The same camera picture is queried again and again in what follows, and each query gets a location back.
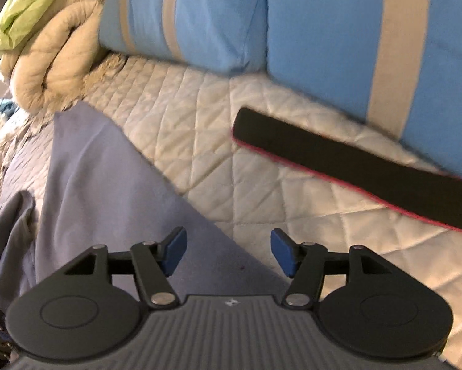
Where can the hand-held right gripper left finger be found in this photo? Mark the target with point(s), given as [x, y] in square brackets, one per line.
[176, 248]

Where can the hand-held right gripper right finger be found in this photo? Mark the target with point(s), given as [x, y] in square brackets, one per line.
[283, 252]

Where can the grey-blue fleece cloth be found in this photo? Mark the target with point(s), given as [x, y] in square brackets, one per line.
[100, 200]

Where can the blue pillow with grey stripes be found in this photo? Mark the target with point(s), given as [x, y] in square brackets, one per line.
[200, 15]
[331, 46]

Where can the beige quilted comforter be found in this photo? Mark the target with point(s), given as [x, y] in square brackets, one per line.
[53, 54]

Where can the green cloth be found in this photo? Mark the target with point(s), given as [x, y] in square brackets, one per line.
[26, 11]

